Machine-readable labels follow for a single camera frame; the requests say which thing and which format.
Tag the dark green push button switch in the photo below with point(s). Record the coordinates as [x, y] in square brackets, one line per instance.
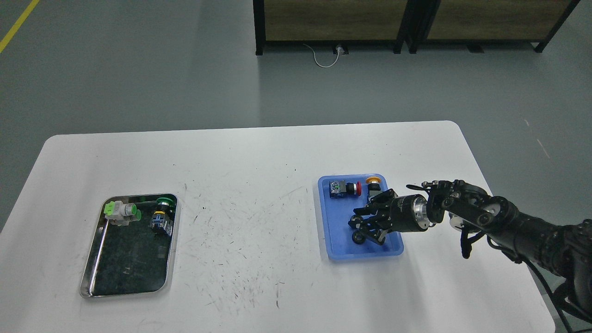
[163, 217]

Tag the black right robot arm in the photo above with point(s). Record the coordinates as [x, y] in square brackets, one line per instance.
[559, 255]

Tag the blue plastic tray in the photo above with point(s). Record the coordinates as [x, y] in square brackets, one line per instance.
[336, 212]

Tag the light green push button switch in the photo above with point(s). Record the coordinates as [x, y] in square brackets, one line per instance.
[121, 214]

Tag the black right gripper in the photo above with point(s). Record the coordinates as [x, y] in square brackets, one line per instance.
[406, 214]

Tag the silver metal tray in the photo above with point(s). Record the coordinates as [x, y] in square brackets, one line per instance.
[129, 260]

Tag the yellow push button switch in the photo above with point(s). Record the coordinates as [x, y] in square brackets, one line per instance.
[374, 186]

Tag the red push button switch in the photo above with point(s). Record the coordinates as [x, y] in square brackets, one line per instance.
[341, 189]

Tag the wooden cabinet black frame left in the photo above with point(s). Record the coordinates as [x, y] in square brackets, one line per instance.
[332, 22]

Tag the black gear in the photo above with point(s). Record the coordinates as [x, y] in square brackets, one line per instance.
[358, 238]

